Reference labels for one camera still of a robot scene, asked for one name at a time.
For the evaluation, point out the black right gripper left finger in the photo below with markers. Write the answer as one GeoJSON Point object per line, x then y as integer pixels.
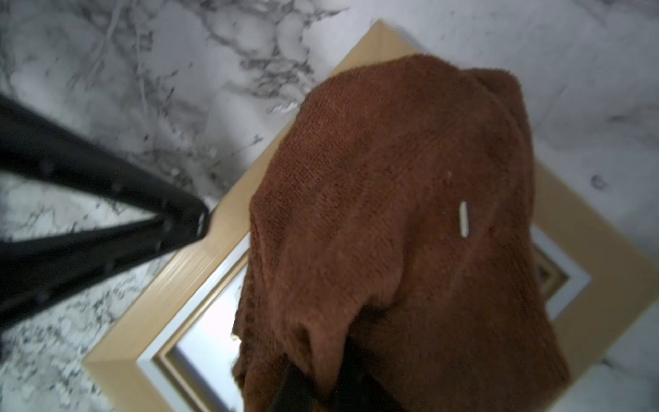
{"type": "Point", "coordinates": [296, 393]}

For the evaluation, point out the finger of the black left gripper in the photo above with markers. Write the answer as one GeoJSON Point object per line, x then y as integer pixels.
{"type": "Point", "coordinates": [38, 274]}

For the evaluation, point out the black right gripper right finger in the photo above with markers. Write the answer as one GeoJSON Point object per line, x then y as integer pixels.
{"type": "Point", "coordinates": [357, 390]}

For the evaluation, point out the brown microfibre cloth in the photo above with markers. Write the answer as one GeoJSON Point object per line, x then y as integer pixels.
{"type": "Point", "coordinates": [395, 215]}

